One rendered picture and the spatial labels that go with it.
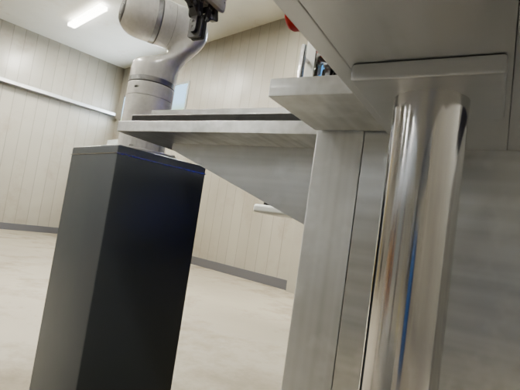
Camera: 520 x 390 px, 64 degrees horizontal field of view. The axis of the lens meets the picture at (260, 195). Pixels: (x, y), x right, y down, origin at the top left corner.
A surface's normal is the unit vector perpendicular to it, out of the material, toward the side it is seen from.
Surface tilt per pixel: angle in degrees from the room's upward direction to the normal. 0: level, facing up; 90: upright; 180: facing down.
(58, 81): 90
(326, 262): 90
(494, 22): 180
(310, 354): 90
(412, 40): 180
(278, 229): 90
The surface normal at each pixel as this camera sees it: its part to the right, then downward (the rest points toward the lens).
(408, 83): -0.15, 0.99
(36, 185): 0.72, 0.05
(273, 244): -0.68, -0.15
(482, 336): -0.49, -0.14
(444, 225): 0.36, -0.02
